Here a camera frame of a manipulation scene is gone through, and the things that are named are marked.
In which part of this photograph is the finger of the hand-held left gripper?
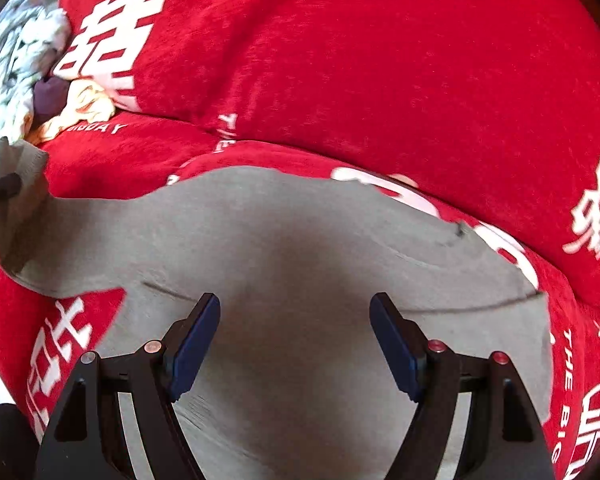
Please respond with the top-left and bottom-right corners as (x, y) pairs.
(0, 172), (22, 213)

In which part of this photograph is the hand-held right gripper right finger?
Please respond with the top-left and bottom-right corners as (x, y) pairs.
(369, 292), (556, 480)

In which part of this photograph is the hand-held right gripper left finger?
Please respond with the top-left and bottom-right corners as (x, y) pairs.
(36, 292), (222, 480)

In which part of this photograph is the grey small garment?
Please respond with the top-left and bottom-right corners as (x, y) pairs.
(0, 137), (553, 480)

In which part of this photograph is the dark purple cloth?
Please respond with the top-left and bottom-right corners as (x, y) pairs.
(32, 76), (74, 127)

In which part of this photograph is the cream yellow cloth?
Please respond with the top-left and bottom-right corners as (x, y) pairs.
(26, 79), (117, 145)

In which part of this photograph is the white grey patterned cloth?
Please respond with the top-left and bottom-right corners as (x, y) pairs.
(0, 0), (72, 163)

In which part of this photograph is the red printed sofa cover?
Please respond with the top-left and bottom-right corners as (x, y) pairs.
(0, 0), (600, 480)

